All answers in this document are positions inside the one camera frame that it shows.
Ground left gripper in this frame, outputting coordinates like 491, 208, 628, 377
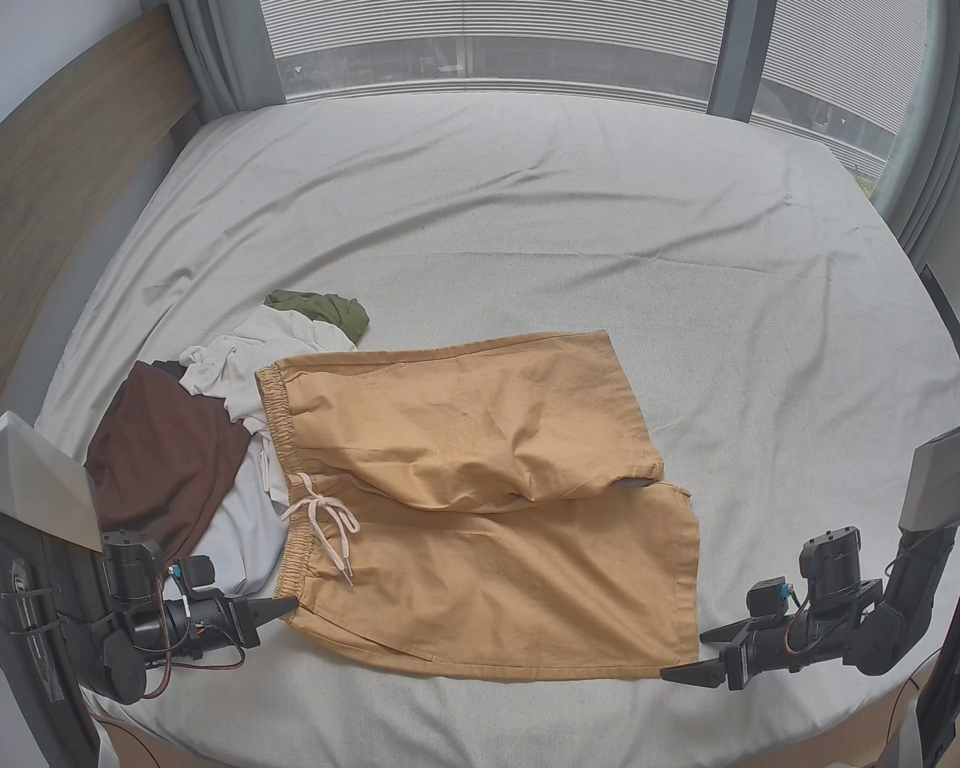
161, 591, 299, 655

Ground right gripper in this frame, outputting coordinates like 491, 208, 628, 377
659, 600, 850, 692

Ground tan shorts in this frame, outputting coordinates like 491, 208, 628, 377
255, 330, 702, 684

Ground bed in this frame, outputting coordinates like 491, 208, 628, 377
0, 6, 957, 768

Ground pale grey garment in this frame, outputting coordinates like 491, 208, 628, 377
196, 438, 294, 594

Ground dark brown garment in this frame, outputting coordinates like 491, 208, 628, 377
84, 362, 252, 564

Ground white garment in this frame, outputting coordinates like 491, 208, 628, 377
177, 306, 363, 451

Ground dark green garment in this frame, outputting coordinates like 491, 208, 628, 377
264, 289, 372, 348

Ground grey-green curtain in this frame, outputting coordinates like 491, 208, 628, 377
866, 0, 960, 271
138, 0, 290, 121

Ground window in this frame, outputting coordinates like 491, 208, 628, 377
258, 0, 935, 177

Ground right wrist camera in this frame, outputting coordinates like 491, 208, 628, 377
746, 576, 792, 620

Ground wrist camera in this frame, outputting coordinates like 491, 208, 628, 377
176, 555, 219, 591
746, 576, 792, 620

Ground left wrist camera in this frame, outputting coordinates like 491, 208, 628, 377
176, 555, 219, 591

